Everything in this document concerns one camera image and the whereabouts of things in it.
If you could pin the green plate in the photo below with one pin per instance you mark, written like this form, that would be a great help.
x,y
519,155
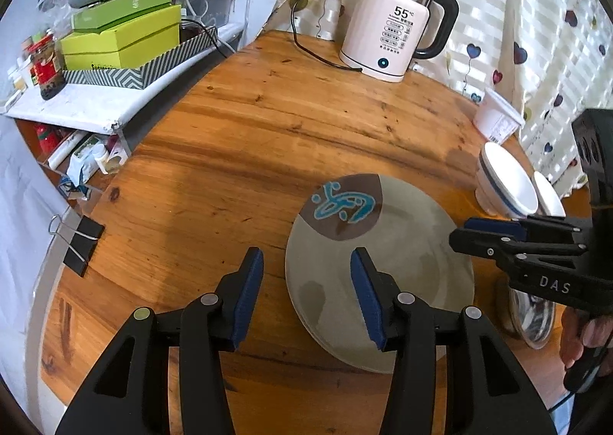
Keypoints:
x,y
406,234

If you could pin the large white blue-striped bowl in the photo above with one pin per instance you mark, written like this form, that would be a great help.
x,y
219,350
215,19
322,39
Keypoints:
x,y
503,186

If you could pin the chevron pattern tray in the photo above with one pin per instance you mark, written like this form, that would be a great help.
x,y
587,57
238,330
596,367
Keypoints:
x,y
144,75

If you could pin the heart pattern curtain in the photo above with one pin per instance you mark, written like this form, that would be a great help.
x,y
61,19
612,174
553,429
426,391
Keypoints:
x,y
550,59

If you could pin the red label jar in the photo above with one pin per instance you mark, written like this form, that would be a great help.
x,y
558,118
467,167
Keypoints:
x,y
48,67

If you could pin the white electric kettle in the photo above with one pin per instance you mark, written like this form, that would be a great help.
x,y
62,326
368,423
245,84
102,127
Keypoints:
x,y
383,36

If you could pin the right hand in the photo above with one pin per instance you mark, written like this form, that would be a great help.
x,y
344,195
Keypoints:
x,y
577,336

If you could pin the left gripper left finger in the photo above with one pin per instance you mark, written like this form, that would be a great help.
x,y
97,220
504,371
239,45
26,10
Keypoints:
x,y
126,390

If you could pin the dark green box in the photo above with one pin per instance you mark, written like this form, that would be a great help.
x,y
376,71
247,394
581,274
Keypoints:
x,y
104,15

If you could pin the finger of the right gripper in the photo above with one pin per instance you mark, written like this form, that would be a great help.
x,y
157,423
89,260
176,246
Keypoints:
x,y
535,228
520,259

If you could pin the black binder clip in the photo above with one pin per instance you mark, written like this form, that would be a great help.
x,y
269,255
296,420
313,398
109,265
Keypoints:
x,y
80,242

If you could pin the white side shelf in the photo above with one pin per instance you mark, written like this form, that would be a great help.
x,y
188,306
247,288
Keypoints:
x,y
129,114

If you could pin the stainless steel bowl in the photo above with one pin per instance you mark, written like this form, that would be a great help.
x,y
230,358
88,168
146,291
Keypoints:
x,y
532,318

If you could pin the white plastic tub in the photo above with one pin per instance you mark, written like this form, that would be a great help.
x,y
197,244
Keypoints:
x,y
496,119

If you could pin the small white blue-striped bowl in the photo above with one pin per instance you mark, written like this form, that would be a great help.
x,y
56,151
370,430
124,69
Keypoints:
x,y
549,202

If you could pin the lime green box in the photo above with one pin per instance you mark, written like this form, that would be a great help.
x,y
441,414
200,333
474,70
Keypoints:
x,y
127,45

